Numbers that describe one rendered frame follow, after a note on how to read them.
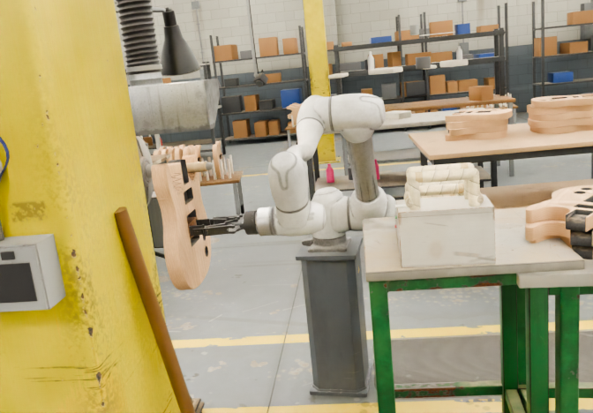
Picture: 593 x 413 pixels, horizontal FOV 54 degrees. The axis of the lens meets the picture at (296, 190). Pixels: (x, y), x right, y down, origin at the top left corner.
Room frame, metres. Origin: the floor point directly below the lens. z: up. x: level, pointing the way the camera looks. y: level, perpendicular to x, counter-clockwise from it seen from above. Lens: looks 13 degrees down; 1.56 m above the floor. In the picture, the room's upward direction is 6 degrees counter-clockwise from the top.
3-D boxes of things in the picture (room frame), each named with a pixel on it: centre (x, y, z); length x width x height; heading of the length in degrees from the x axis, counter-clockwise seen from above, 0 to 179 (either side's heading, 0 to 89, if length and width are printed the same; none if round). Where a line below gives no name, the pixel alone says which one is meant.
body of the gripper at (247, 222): (1.74, 0.18, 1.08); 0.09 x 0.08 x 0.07; 83
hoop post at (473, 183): (1.60, -0.51, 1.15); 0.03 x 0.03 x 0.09
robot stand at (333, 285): (2.58, -0.13, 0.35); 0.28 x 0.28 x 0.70; 76
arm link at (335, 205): (2.58, -0.14, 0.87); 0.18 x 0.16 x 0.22; 78
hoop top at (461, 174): (1.62, -0.42, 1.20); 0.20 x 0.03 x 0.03; 81
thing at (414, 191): (1.63, -0.34, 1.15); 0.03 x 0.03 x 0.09
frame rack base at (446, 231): (1.66, -0.43, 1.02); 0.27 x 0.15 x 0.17; 82
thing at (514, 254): (1.86, -0.52, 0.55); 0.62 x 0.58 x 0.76; 83
